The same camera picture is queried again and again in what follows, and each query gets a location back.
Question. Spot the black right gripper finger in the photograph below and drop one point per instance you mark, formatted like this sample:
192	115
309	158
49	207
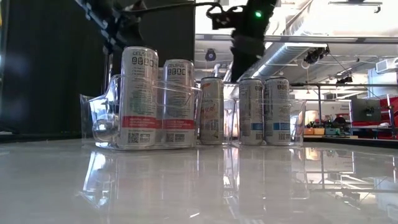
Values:
241	67

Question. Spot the white Celsius can yellow band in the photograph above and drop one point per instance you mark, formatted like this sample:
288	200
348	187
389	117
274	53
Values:
211	109

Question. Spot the clear plastic bin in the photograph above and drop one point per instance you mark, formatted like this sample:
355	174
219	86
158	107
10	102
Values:
102	124
297	124
230	124

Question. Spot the metal backdrop pole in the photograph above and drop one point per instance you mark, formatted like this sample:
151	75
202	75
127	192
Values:
108	71

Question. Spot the black backdrop panel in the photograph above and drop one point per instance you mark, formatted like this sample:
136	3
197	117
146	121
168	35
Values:
46	77
177	31

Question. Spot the orange storage bin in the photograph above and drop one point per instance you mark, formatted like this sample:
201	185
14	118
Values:
308	131

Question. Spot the tan storage bin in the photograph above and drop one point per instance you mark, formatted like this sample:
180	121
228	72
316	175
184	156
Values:
319	131

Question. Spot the teal storage bin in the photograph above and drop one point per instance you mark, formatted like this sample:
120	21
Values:
332	132

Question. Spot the person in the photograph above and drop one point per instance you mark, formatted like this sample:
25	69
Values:
340	119

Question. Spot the grey workbench wooden top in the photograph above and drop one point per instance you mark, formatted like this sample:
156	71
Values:
348	137

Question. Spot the dark monitor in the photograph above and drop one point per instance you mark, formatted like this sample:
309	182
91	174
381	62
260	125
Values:
362	109

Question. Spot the white ceiling unit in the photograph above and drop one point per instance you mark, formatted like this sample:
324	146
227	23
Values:
387	65

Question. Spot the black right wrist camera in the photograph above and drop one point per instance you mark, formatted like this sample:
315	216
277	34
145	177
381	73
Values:
222	20

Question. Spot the black dome camera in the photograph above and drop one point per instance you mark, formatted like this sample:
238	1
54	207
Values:
210	55

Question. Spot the silver ventilation duct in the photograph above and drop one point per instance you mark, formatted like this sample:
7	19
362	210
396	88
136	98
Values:
280	56

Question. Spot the grey overhead frame bar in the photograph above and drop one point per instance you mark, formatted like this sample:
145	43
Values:
311	39

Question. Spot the black hanging camera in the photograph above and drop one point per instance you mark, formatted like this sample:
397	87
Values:
344	80
315	56

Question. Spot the grey metal frame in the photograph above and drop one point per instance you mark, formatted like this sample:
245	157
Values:
319	102

